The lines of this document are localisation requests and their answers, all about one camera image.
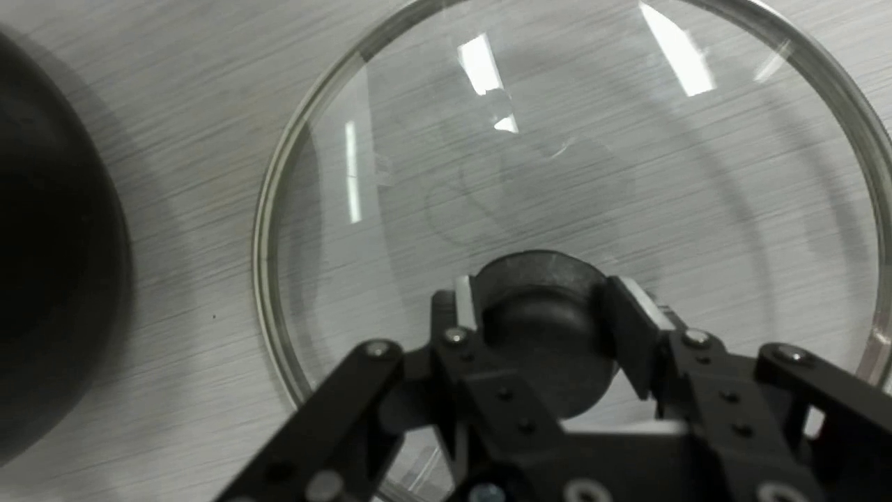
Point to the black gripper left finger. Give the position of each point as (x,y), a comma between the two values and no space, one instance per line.
(462,390)

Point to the glass lid with black knob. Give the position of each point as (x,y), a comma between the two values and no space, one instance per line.
(603,184)

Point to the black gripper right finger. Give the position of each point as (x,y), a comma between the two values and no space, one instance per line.
(733,398)

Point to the black cooking pot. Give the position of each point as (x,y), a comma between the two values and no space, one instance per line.
(57,259)

